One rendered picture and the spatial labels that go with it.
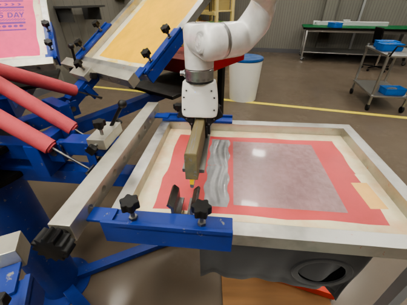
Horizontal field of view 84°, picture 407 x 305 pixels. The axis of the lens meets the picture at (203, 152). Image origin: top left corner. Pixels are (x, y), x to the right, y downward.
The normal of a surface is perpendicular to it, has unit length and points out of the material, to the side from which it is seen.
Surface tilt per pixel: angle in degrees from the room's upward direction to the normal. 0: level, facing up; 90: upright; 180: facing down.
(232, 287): 0
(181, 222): 0
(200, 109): 88
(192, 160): 89
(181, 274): 0
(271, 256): 95
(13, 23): 32
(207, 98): 89
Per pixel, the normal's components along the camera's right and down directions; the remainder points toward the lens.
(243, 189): -0.01, -0.83
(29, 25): 0.21, -0.44
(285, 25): -0.29, 0.54
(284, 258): 0.00, 0.62
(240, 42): 0.59, 0.45
